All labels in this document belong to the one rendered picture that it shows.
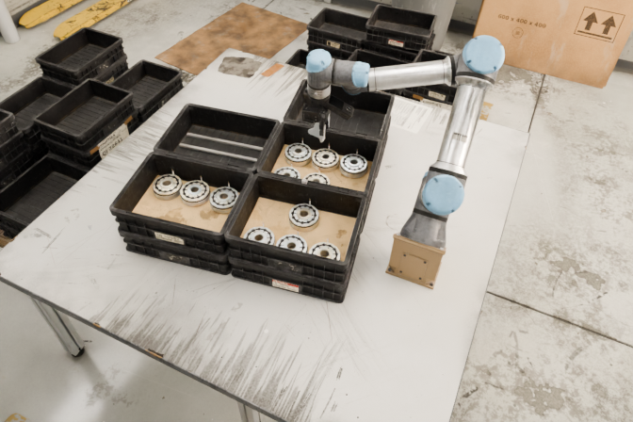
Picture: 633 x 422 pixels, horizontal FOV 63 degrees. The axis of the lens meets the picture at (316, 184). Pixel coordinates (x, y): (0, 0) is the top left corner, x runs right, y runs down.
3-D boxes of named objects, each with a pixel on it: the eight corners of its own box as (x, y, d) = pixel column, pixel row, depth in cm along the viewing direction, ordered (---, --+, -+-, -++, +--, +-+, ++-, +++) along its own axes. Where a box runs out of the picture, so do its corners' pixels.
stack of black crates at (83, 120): (110, 140, 308) (89, 76, 276) (152, 156, 300) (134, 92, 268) (60, 184, 283) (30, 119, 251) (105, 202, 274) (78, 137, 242)
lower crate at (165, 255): (258, 215, 197) (256, 193, 189) (229, 279, 177) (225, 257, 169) (163, 193, 204) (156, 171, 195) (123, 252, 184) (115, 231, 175)
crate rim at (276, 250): (366, 200, 176) (367, 195, 174) (347, 270, 156) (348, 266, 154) (255, 176, 183) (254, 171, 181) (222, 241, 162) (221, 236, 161)
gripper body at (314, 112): (308, 107, 182) (307, 81, 172) (332, 111, 181) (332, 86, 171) (302, 122, 178) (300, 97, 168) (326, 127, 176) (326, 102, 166)
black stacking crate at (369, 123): (391, 117, 223) (395, 95, 215) (379, 162, 203) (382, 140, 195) (303, 101, 230) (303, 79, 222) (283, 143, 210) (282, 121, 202)
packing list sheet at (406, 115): (433, 106, 247) (434, 105, 247) (419, 135, 232) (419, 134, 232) (369, 89, 256) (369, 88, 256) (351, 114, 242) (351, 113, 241)
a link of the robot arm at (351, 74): (370, 68, 167) (336, 64, 168) (369, 59, 155) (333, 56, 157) (366, 92, 167) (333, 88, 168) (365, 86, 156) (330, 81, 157)
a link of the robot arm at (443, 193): (452, 218, 163) (500, 50, 162) (459, 220, 148) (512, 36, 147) (414, 207, 165) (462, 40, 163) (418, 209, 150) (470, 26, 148)
